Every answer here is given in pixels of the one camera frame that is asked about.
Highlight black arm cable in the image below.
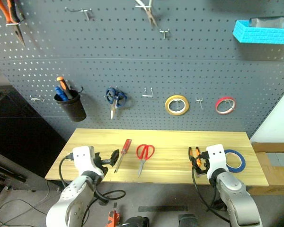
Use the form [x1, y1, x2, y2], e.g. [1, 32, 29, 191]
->
[191, 165, 231, 223]
[58, 153, 73, 189]

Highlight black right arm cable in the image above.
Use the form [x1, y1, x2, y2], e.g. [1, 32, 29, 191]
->
[191, 165, 231, 223]

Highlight cardboard box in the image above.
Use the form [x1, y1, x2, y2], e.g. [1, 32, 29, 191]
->
[247, 141, 284, 196]

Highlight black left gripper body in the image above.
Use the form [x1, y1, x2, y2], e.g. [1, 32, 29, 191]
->
[92, 152, 113, 176]

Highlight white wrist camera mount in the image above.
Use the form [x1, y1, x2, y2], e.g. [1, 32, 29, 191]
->
[205, 144, 230, 178]
[72, 146, 103, 177]

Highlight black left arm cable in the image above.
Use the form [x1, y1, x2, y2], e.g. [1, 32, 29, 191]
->
[58, 153, 73, 189]

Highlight orange black screwdriver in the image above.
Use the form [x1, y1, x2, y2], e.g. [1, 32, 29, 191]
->
[56, 76, 73, 99]

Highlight red handled screwdriver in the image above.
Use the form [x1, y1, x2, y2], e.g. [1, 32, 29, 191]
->
[114, 139, 133, 174]

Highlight red handled scissors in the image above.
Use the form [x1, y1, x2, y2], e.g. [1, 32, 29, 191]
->
[135, 143, 156, 178]

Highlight grey metal pegboard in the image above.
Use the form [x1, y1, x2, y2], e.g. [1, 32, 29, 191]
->
[0, 0, 284, 142]

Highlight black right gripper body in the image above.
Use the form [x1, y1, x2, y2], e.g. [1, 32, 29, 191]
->
[192, 151, 211, 170]

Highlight orange black long-nose pliers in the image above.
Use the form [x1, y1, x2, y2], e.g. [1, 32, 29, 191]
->
[0, 0, 27, 47]

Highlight blue handled scissors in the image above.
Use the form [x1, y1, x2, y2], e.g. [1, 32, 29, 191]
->
[106, 87, 128, 120]

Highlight blue plastic basket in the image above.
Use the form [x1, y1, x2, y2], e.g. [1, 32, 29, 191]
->
[232, 19, 284, 45]

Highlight black plastic cup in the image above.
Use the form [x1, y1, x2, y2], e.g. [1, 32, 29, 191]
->
[53, 89, 87, 122]

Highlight yellow tape roll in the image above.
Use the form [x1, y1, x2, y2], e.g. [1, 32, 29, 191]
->
[164, 95, 190, 116]

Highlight black tripod legs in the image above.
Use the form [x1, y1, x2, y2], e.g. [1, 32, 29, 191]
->
[0, 155, 27, 208]

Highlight thin black floor cable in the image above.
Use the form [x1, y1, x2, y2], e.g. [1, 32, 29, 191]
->
[0, 181, 62, 227]

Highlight grey handled needle-nose pliers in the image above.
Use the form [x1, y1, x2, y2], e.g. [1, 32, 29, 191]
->
[134, 0, 159, 28]

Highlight dark rounded shape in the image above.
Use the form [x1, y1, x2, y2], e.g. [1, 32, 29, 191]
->
[178, 213, 200, 227]
[122, 216, 150, 227]

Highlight red tape roll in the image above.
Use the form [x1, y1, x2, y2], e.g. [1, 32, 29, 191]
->
[214, 96, 237, 115]

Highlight orange black short pliers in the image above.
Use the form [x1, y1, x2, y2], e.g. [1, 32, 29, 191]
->
[188, 146, 202, 167]

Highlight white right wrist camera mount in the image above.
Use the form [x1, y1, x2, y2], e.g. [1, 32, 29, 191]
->
[205, 144, 230, 178]

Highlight blue tape roll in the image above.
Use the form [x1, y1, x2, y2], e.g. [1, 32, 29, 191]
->
[223, 149, 247, 174]

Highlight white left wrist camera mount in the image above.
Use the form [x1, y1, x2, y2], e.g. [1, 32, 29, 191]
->
[72, 146, 103, 177]

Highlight blue handled screwdriver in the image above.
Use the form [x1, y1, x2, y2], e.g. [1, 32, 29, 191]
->
[54, 86, 69, 102]

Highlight silver foil bag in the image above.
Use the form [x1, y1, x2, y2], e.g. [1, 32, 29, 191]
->
[249, 16, 284, 30]

